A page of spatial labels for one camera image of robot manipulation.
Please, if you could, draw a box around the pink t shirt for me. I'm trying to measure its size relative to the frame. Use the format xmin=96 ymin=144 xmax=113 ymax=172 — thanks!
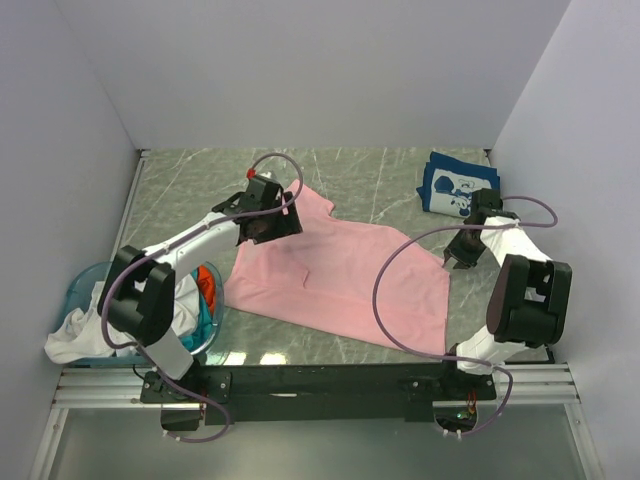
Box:
xmin=224 ymin=187 xmax=450 ymax=355

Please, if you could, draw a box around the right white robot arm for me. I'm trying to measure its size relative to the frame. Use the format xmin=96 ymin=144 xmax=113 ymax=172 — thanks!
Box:
xmin=438 ymin=188 xmax=572 ymax=399

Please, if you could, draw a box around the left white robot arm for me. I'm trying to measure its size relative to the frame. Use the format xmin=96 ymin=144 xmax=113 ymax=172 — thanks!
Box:
xmin=98 ymin=175 xmax=302 ymax=402

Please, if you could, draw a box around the folded blue printed t shirt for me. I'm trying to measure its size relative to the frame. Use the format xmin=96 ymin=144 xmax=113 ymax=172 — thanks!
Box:
xmin=416 ymin=151 xmax=501 ymax=218

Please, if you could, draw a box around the orange t shirt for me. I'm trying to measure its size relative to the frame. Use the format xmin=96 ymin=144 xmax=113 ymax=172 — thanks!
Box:
xmin=196 ymin=265 xmax=216 ymax=311

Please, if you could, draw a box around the teal t shirt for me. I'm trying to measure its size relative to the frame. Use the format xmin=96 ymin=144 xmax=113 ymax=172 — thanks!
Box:
xmin=181 ymin=294 xmax=219 ymax=355

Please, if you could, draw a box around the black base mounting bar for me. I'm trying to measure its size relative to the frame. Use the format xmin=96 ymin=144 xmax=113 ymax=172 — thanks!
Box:
xmin=140 ymin=363 xmax=497 ymax=431

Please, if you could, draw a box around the blue plastic laundry basket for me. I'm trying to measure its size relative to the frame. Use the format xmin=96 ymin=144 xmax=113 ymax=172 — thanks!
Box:
xmin=59 ymin=262 xmax=225 ymax=368

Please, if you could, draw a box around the white t shirt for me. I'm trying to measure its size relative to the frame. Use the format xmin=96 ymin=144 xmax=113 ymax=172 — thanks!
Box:
xmin=44 ymin=276 xmax=200 ymax=364

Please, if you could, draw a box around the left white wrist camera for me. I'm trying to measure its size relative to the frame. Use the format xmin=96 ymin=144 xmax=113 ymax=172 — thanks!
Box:
xmin=246 ymin=168 xmax=278 ymax=183

